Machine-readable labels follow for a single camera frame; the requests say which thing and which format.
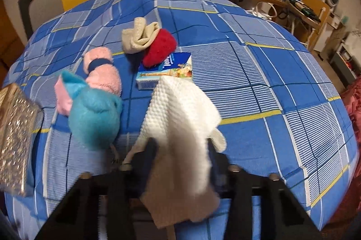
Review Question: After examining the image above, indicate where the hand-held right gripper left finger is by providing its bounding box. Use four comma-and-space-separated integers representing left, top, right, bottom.
35, 139, 158, 240

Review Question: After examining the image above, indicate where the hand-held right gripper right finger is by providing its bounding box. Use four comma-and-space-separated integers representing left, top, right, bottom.
208, 144, 325, 240

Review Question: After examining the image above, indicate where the white textured cloth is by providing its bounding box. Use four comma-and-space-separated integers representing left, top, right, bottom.
123, 75, 227, 231

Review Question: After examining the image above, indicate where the blue plush toy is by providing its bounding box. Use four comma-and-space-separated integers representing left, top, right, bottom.
54, 69, 125, 151

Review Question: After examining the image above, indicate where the pink fluffy sock navy band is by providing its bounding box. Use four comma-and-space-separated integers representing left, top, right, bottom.
83, 47, 123, 96

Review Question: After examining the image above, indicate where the beige knit sock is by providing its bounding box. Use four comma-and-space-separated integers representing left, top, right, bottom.
122, 17, 161, 55

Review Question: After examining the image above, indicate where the blue plaid bed sheet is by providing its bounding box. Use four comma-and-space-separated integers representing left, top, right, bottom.
6, 0, 352, 240

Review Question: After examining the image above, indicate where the blue tissue packet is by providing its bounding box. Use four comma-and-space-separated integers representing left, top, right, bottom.
136, 52, 194, 90

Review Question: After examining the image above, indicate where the red fluffy sponge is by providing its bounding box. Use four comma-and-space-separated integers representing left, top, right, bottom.
142, 29, 178, 68

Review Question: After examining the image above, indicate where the embossed gold tin lid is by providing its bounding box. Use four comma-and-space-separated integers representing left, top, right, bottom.
0, 83, 42, 197

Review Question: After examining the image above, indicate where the red cloth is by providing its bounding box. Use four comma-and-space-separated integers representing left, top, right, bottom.
341, 81, 361, 144

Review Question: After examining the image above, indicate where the tray of tools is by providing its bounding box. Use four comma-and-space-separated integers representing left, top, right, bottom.
285, 0, 322, 26

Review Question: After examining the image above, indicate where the white cable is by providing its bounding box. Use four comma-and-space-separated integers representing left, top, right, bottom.
252, 1, 279, 21

